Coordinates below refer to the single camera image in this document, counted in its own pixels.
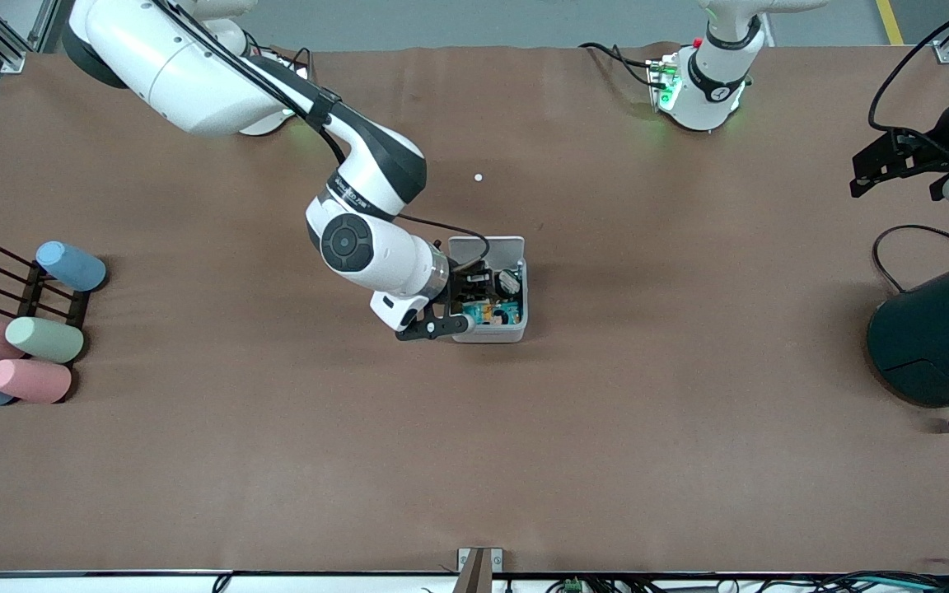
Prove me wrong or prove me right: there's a white square trash bin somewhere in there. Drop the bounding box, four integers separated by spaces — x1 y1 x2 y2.
445 235 530 345

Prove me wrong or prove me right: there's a dark teal cylinder bin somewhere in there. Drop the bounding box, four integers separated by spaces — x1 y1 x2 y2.
867 250 949 432

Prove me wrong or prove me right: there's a teal snack wrapper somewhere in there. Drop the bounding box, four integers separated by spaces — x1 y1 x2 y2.
461 300 524 329

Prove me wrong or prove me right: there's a brown paper table cover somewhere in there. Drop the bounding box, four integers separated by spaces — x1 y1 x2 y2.
0 41 949 576

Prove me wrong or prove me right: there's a pastel green cup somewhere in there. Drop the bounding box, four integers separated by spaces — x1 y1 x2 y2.
4 315 86 365

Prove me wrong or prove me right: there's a black peg rack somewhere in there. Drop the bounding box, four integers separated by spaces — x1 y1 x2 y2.
0 245 93 330

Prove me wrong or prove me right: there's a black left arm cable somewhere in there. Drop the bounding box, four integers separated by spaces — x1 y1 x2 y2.
867 0 949 161

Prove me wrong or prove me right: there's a black cable loop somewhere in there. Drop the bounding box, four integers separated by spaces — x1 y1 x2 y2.
871 223 949 294

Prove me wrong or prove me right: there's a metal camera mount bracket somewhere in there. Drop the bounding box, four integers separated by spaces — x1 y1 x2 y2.
456 546 505 593

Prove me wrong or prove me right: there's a black base power cable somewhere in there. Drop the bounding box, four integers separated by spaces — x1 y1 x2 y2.
579 41 658 88

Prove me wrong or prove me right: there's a black cable bundle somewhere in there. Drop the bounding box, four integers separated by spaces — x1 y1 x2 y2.
763 559 949 593

